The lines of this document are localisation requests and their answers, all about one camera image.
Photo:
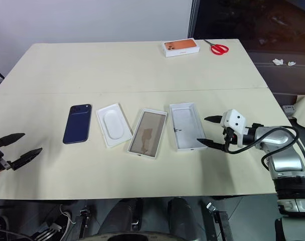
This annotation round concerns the white crumpled paper scrap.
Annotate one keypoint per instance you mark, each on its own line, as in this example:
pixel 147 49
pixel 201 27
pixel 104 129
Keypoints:
pixel 277 61
pixel 291 63

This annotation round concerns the grey power strip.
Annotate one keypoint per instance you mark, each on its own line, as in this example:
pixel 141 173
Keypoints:
pixel 289 110

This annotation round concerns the white box bottom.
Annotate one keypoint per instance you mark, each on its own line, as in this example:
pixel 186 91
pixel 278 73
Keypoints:
pixel 188 125

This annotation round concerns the white box insert tray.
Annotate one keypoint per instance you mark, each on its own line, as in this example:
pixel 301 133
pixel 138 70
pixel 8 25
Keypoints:
pixel 113 124

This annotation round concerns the white box lid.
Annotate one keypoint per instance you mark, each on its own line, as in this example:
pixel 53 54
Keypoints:
pixel 147 133

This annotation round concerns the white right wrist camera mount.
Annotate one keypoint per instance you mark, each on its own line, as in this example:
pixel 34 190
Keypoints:
pixel 234 120

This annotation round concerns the metal table leg bracket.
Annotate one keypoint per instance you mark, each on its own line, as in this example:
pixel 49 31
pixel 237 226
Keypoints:
pixel 217 221
pixel 83 217

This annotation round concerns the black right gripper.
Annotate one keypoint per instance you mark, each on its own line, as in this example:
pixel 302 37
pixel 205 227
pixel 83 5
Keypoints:
pixel 230 136

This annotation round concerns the dark rounded shape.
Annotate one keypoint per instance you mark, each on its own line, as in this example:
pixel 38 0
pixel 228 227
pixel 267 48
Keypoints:
pixel 185 216
pixel 122 216

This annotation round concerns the dark blue smartphone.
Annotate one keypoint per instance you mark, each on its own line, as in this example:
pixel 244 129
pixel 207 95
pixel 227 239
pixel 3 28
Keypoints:
pixel 77 125

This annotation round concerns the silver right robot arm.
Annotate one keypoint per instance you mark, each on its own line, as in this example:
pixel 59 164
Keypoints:
pixel 288 160

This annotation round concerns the grey window frame post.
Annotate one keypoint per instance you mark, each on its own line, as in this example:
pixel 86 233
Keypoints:
pixel 194 18

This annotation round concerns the beige cloth cover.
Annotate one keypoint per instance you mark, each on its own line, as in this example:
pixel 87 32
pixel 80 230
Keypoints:
pixel 304 108

